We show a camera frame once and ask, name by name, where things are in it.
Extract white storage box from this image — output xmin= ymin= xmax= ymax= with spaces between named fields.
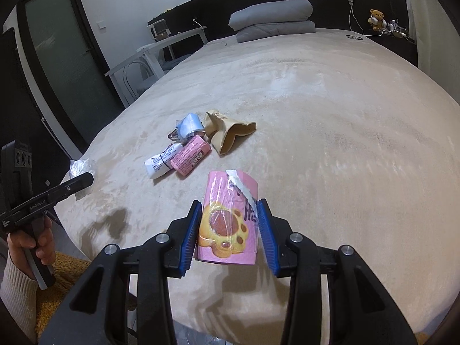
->
xmin=149 ymin=20 xmax=172 ymax=40

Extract person's left forearm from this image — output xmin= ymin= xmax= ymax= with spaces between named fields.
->
xmin=0 ymin=252 xmax=39 ymax=344

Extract yellow knitted cloth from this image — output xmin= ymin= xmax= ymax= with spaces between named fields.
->
xmin=34 ymin=252 xmax=92 ymax=336

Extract brown teddy bear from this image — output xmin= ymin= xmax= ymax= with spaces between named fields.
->
xmin=367 ymin=8 xmax=386 ymax=32

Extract clear plastic bag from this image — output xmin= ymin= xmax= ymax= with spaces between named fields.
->
xmin=68 ymin=157 xmax=98 ymax=200

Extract beige packet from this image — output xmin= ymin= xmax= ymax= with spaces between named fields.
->
xmin=203 ymin=111 xmax=257 ymax=156

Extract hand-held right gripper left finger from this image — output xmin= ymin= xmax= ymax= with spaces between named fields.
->
xmin=38 ymin=199 xmax=204 ymax=345

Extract dark frosted glass door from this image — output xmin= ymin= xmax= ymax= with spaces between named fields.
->
xmin=16 ymin=0 xmax=124 ymax=152

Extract small bottles on bedside shelf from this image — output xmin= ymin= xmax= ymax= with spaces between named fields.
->
xmin=386 ymin=18 xmax=411 ymax=39

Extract white chair with grey cushion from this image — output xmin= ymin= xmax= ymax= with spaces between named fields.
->
xmin=105 ymin=25 xmax=208 ymax=106

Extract white printed packet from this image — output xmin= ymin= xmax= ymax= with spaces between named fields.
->
xmin=144 ymin=143 xmax=184 ymax=179

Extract person's left hand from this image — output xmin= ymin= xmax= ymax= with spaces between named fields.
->
xmin=6 ymin=218 xmax=57 ymax=281

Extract white charging cable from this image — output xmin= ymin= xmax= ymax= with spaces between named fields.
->
xmin=345 ymin=2 xmax=386 ymax=40

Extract pink paw print snack packet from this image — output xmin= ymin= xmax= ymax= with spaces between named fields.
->
xmin=194 ymin=170 xmax=260 ymax=265

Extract light blue foil packet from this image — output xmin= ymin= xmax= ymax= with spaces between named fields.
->
xmin=167 ymin=112 xmax=206 ymax=141

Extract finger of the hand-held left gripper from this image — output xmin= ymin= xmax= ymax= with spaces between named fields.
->
xmin=43 ymin=172 xmax=95 ymax=202

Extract folded grey quilt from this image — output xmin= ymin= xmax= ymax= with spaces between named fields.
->
xmin=229 ymin=0 xmax=317 ymax=43

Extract small pink packet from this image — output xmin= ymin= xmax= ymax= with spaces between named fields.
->
xmin=170 ymin=135 xmax=212 ymax=177

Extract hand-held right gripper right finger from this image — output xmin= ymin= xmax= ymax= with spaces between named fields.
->
xmin=257 ymin=198 xmax=419 ymax=345

